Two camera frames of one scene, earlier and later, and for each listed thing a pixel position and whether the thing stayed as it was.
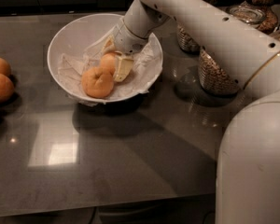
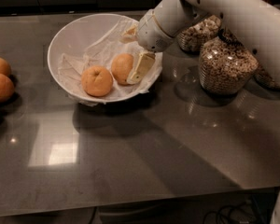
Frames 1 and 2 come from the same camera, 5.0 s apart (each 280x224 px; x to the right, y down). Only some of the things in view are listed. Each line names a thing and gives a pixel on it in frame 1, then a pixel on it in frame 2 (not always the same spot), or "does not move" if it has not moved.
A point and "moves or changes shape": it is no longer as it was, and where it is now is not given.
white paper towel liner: x=146 y=70 does not move
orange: x=108 y=63 moves or changes shape
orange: x=97 y=83 does not move
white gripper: x=126 y=38 to x=151 y=32
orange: x=2 y=88 does not move
